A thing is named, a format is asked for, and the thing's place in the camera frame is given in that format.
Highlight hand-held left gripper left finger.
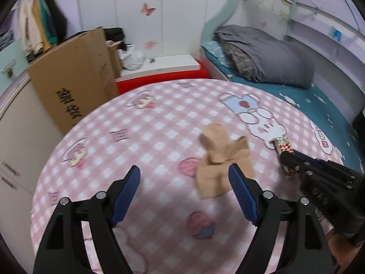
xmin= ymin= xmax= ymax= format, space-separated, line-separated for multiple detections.
xmin=34 ymin=165 xmax=141 ymax=274

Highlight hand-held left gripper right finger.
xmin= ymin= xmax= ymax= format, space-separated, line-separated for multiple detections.
xmin=228 ymin=163 xmax=335 ymax=274

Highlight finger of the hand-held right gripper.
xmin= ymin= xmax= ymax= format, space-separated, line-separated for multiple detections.
xmin=292 ymin=151 xmax=328 ymax=167
xmin=281 ymin=153 xmax=313 ymax=183

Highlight red white checked wrapper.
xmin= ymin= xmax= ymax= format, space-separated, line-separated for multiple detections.
xmin=270 ymin=137 xmax=297 ymax=179

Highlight tan paper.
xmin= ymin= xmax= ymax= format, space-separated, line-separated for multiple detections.
xmin=195 ymin=123 xmax=255 ymax=200

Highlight person's right hand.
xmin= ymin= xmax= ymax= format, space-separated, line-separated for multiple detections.
xmin=327 ymin=231 xmax=354 ymax=274

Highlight teal candy print bedsheet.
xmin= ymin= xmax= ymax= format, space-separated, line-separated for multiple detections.
xmin=228 ymin=74 xmax=365 ymax=172

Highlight pink checked tablecloth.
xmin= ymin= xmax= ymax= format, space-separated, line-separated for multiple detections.
xmin=30 ymin=78 xmax=345 ymax=274

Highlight purple bed shelf unit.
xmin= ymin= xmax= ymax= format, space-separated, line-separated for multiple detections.
xmin=285 ymin=0 xmax=365 ymax=115

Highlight grey duvet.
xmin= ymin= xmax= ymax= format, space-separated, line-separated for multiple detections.
xmin=214 ymin=24 xmax=315 ymax=89

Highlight cream cabinet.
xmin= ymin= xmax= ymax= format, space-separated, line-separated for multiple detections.
xmin=0 ymin=76 xmax=65 ymax=257

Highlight red white low platform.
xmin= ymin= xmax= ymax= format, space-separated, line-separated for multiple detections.
xmin=115 ymin=54 xmax=211 ymax=95

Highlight white plastic bag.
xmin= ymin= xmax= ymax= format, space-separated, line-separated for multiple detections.
xmin=119 ymin=45 xmax=144 ymax=71

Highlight tall cardboard box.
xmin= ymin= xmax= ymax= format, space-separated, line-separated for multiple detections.
xmin=26 ymin=26 xmax=120 ymax=134

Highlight blue checked pillow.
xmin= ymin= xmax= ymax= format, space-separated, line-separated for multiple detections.
xmin=200 ymin=40 xmax=231 ymax=76

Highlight black clothes heap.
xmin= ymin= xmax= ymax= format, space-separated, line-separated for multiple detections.
xmin=103 ymin=28 xmax=126 ymax=50

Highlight teal drawer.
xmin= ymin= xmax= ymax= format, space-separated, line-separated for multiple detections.
xmin=0 ymin=38 xmax=29 ymax=92

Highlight mustard hanging garment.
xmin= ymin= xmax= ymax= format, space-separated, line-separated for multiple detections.
xmin=32 ymin=0 xmax=51 ymax=52

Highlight black hanging coat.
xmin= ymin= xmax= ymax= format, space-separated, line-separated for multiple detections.
xmin=47 ymin=0 xmax=68 ymax=45

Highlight white wardrobe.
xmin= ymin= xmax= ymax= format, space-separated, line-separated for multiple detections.
xmin=61 ymin=0 xmax=237 ymax=60

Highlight green hanging garment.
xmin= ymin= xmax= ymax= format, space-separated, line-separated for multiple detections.
xmin=40 ymin=0 xmax=57 ymax=45

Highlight cream hanging jacket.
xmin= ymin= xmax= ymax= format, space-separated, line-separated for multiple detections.
xmin=18 ymin=0 xmax=39 ymax=56

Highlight teal bunk bed frame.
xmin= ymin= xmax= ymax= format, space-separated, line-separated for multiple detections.
xmin=200 ymin=0 xmax=365 ymax=120

